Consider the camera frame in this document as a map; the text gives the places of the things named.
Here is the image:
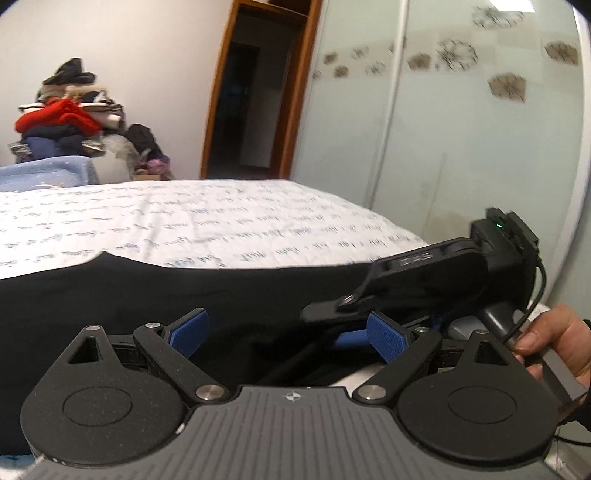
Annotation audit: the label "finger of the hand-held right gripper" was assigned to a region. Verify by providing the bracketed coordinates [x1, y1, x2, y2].
[330, 329, 371, 349]
[300, 278, 376, 323]

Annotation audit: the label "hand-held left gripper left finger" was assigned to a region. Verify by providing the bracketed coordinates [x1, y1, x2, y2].
[67, 308, 230, 408]

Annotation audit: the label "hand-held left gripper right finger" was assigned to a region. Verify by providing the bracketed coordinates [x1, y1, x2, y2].
[353, 311, 523, 408]

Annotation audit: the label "black pants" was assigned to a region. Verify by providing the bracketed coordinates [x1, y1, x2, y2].
[0, 251, 485, 462]

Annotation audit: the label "person's right hand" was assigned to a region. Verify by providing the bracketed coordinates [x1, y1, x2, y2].
[512, 302, 591, 388]

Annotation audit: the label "bed with script-printed sheet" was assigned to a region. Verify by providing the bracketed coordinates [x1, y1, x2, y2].
[0, 179, 490, 480]

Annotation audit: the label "frosted glass wardrobe door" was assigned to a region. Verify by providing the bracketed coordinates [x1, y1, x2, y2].
[367, 0, 588, 308]
[290, 0, 409, 210]

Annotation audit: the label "white plastic bag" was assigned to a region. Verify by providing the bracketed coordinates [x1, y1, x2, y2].
[90, 134, 141, 184]

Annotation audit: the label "black backpack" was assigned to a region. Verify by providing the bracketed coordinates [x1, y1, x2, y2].
[126, 123, 163, 161]

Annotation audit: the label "pile of clothes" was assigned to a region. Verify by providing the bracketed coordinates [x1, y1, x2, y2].
[9, 58, 127, 163]

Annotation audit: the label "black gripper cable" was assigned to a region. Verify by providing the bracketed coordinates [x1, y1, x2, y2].
[503, 262, 549, 344]

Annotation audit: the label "wooden door frame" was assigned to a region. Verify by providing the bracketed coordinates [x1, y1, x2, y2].
[199, 0, 324, 182]

